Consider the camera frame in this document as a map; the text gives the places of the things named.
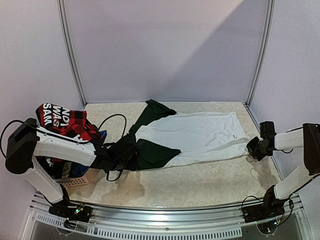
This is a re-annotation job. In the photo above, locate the white and green raglan shirt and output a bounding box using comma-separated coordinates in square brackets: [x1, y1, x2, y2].
[129, 99, 249, 171]

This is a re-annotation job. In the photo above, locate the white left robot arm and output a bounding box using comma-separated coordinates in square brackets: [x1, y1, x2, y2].
[2, 118, 140, 217]

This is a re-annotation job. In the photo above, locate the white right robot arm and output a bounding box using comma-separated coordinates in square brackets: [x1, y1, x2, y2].
[246, 121, 320, 218]

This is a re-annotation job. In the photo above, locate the pink plastic laundry basket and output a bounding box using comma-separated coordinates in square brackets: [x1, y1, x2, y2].
[54, 170, 90, 188]

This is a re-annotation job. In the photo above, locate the blue garment in basket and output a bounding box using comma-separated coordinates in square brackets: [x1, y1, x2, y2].
[69, 130, 107, 178]

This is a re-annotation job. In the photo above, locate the red black plaid garment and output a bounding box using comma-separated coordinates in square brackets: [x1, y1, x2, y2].
[35, 103, 103, 141]

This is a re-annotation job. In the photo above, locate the black printed garment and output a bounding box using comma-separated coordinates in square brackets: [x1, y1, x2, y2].
[36, 156, 65, 179]

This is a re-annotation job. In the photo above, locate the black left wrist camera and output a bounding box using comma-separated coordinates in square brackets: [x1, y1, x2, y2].
[115, 134, 140, 161]

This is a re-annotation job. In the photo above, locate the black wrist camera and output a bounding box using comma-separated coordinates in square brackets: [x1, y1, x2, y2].
[259, 121, 276, 140]
[115, 134, 140, 161]

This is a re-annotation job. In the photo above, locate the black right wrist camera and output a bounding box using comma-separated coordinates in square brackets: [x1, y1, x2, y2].
[259, 121, 276, 140]

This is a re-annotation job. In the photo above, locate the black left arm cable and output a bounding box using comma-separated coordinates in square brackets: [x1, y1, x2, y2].
[0, 113, 128, 182]

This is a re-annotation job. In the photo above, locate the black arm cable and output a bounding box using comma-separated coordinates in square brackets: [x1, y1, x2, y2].
[0, 113, 128, 182]
[241, 194, 295, 218]

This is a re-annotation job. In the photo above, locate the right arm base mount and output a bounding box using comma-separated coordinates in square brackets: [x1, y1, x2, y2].
[240, 185, 292, 226]

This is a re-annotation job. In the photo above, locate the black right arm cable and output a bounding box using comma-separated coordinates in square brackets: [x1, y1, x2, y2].
[241, 194, 295, 218]

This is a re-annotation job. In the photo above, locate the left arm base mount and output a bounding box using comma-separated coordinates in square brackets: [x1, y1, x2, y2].
[48, 200, 92, 223]

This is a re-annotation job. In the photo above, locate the front aluminium rail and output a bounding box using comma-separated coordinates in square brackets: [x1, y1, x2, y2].
[21, 193, 313, 240]

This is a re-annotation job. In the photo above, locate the right aluminium frame post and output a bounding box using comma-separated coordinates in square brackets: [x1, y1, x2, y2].
[245, 0, 275, 109]

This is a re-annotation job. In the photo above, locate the aluminium frame post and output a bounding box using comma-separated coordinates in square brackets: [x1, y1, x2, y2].
[245, 0, 275, 109]
[57, 0, 88, 107]

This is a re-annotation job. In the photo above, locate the left aluminium frame post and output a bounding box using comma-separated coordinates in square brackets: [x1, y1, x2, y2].
[57, 0, 88, 107]

